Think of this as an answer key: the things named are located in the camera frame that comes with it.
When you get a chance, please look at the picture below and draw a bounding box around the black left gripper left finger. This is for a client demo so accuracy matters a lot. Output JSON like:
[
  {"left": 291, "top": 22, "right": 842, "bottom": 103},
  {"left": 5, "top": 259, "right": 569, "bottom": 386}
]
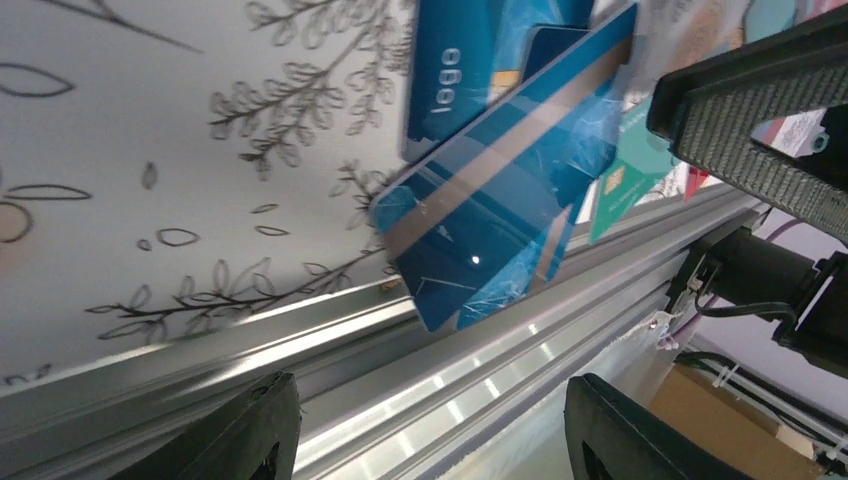
[{"left": 112, "top": 371, "right": 302, "bottom": 479}]

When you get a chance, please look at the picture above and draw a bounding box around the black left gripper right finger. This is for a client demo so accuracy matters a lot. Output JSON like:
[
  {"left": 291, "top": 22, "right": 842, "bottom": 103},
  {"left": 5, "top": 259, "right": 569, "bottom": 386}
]
[{"left": 564, "top": 374, "right": 748, "bottom": 480}]

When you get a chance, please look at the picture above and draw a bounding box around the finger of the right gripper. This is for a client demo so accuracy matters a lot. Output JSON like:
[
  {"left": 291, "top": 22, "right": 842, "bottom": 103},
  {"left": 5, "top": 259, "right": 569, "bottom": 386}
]
[{"left": 645, "top": 6, "right": 848, "bottom": 243}]

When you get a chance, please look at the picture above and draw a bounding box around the blue card pile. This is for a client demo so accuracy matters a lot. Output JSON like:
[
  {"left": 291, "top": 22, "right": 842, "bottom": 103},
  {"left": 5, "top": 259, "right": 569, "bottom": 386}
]
[{"left": 400, "top": 1, "right": 594, "bottom": 163}]

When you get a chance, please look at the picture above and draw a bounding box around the blue striped card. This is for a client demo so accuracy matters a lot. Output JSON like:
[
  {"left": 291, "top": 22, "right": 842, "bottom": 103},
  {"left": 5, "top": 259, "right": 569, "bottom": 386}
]
[{"left": 371, "top": 2, "right": 643, "bottom": 332}]

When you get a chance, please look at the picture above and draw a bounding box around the teal card lower pile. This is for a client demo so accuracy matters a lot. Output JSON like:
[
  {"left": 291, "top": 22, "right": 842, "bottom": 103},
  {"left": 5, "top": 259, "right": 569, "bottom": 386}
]
[{"left": 589, "top": 98, "right": 679, "bottom": 243}]

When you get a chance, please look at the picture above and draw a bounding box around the floral patterned table mat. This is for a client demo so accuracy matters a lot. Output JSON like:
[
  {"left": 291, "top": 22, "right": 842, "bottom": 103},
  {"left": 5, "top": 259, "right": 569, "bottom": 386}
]
[{"left": 0, "top": 0, "right": 816, "bottom": 389}]

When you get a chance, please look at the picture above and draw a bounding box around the aluminium rail frame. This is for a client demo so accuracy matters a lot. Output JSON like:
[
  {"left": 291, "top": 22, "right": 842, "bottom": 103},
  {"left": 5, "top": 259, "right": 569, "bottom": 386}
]
[{"left": 1, "top": 185, "right": 763, "bottom": 479}]

